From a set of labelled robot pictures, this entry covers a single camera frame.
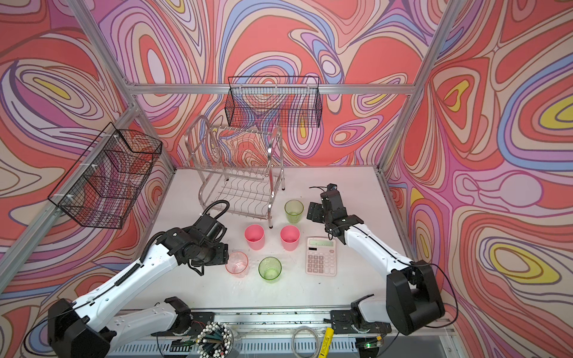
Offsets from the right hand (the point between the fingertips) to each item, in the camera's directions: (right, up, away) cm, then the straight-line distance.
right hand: (319, 214), depth 88 cm
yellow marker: (0, -39, -19) cm, 43 cm away
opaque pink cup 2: (-12, -10, +3) cm, 16 cm away
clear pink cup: (-33, -19, -2) cm, 38 cm away
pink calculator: (0, -17, -2) cm, 17 cm away
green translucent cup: (-10, +1, +10) cm, 14 cm away
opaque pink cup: (-26, -9, +2) cm, 28 cm away
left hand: (-35, -14, -10) cm, 39 cm away
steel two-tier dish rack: (-38, +22, +35) cm, 56 cm away
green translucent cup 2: (-19, -21, -4) cm, 29 cm away
